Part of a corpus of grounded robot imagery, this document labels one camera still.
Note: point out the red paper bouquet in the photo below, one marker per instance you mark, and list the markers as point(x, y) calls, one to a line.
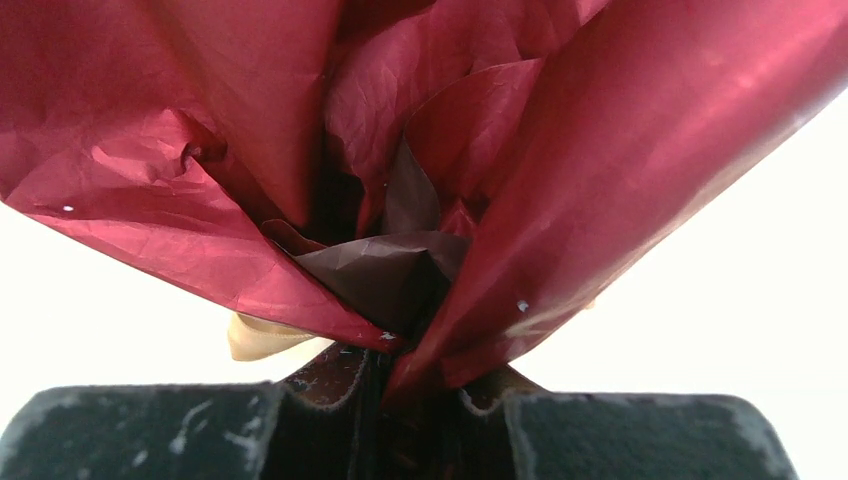
point(446, 181)

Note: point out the beige satin ribbon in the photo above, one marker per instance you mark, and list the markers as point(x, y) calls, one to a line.
point(252, 339)

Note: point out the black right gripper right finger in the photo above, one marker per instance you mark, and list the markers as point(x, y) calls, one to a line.
point(512, 428)

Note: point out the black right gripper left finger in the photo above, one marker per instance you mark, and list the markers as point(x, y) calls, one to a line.
point(303, 427)

